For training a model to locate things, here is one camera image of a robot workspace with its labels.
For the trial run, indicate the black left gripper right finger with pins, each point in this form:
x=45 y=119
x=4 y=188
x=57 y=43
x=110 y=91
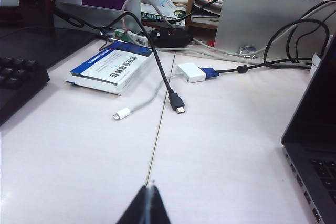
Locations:
x=157 y=208

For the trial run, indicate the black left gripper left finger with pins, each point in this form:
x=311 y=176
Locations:
x=136 y=208

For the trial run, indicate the gray laptop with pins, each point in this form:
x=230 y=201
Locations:
x=311 y=119

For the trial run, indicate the silver laptop lid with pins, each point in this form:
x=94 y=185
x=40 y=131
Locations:
x=257 y=19

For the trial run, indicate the white laptop charger plug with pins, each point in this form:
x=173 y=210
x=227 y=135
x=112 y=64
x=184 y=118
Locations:
x=315 y=64

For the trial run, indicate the blue and white book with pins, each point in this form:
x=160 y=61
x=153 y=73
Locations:
x=113 y=69

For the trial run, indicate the black pouch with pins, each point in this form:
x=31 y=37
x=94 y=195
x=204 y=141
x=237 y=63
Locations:
x=172 y=37

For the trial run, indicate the small green white box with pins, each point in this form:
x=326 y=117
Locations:
x=131 y=36

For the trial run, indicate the black keyboard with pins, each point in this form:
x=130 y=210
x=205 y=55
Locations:
x=18 y=82

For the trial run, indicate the crumpled foil wrapper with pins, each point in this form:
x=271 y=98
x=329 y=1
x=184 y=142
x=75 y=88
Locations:
x=247 y=51

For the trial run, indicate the green printed box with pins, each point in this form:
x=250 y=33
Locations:
x=157 y=16

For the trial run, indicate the cardboard box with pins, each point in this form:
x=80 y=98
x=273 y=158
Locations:
x=191 y=6

